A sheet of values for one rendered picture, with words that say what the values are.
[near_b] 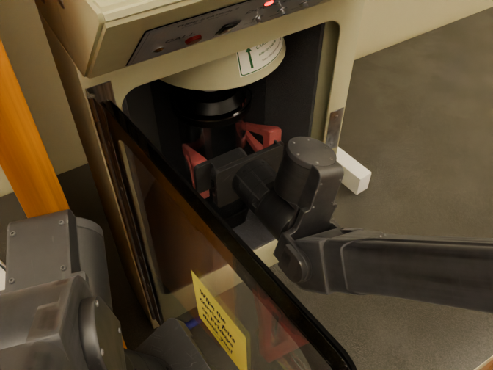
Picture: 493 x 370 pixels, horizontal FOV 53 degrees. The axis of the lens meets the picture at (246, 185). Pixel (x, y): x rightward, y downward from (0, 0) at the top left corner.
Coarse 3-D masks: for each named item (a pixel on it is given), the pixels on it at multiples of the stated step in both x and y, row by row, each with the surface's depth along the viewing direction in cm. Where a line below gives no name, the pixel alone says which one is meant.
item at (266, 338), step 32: (128, 128) 38; (128, 160) 42; (160, 160) 36; (128, 192) 47; (160, 192) 38; (192, 192) 34; (160, 224) 43; (192, 224) 35; (160, 256) 49; (192, 256) 39; (224, 256) 32; (160, 288) 57; (192, 288) 43; (224, 288) 35; (256, 288) 30; (192, 320) 50; (256, 320) 33; (288, 320) 28; (224, 352) 44; (256, 352) 36; (288, 352) 30; (320, 352) 26
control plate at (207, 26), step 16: (256, 0) 35; (288, 0) 39; (304, 0) 42; (320, 0) 45; (208, 16) 34; (224, 16) 36; (240, 16) 38; (256, 16) 41; (272, 16) 43; (160, 32) 33; (176, 32) 35; (192, 32) 37; (208, 32) 39; (144, 48) 36; (176, 48) 40; (128, 64) 39
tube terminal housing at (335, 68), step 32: (352, 0) 53; (64, 32) 39; (256, 32) 49; (288, 32) 51; (352, 32) 57; (64, 64) 46; (160, 64) 45; (192, 64) 47; (320, 64) 61; (352, 64) 60; (320, 96) 65; (320, 128) 70; (96, 160) 54; (128, 256) 64
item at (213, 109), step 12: (180, 96) 64; (192, 96) 63; (204, 96) 63; (216, 96) 63; (228, 96) 63; (240, 96) 64; (192, 108) 62; (204, 108) 62; (216, 108) 62; (228, 108) 62
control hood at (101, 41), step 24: (72, 0) 31; (96, 0) 28; (120, 0) 28; (144, 0) 28; (168, 0) 29; (192, 0) 30; (216, 0) 31; (240, 0) 34; (72, 24) 35; (96, 24) 28; (120, 24) 28; (144, 24) 30; (72, 48) 39; (96, 48) 32; (120, 48) 34; (96, 72) 38
